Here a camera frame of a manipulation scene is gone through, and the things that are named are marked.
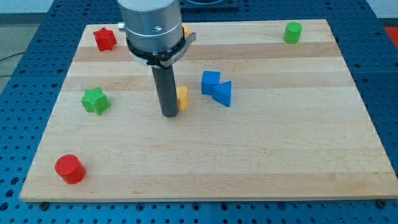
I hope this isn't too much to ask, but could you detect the black clamp ring mount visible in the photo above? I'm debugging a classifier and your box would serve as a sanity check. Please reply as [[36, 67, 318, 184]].
[[126, 32, 197, 68]]

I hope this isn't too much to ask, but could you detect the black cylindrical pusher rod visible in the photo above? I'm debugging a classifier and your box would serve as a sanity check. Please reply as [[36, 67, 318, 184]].
[[151, 66, 179, 118]]

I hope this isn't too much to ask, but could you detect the yellow block behind arm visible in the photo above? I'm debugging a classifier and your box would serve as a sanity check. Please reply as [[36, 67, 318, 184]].
[[182, 24, 190, 38]]

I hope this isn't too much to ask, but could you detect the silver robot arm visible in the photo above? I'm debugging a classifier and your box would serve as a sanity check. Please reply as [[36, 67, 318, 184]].
[[118, 0, 196, 118]]

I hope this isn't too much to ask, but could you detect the blue cube block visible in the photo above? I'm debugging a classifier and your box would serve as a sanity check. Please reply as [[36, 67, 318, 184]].
[[201, 70, 221, 95]]

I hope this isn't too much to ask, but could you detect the yellow half-round block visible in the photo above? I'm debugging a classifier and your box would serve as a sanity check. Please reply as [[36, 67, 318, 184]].
[[177, 86, 189, 111]]

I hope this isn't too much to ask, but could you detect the blue triangle block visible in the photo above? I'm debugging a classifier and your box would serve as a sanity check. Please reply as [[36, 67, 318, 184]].
[[213, 81, 232, 107]]

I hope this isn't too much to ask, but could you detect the red star block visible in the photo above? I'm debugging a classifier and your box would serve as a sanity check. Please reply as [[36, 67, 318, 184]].
[[93, 27, 117, 51]]

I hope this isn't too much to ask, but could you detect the green star block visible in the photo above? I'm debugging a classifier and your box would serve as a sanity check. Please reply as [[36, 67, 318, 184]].
[[81, 86, 111, 115]]

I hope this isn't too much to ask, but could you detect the wooden board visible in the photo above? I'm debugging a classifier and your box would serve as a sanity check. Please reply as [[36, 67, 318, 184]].
[[20, 19, 397, 202]]

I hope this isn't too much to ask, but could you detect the red cylinder block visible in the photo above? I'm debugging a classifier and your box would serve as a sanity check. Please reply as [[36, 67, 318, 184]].
[[55, 154, 86, 184]]

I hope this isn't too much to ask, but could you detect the green cylinder block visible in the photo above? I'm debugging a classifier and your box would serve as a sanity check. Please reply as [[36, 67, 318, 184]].
[[283, 22, 303, 44]]

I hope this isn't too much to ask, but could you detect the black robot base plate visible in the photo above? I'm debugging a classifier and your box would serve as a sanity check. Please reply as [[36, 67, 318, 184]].
[[180, 0, 239, 9]]

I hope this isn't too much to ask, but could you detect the black cable on floor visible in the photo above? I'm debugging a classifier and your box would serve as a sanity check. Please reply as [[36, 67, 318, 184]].
[[0, 51, 25, 78]]

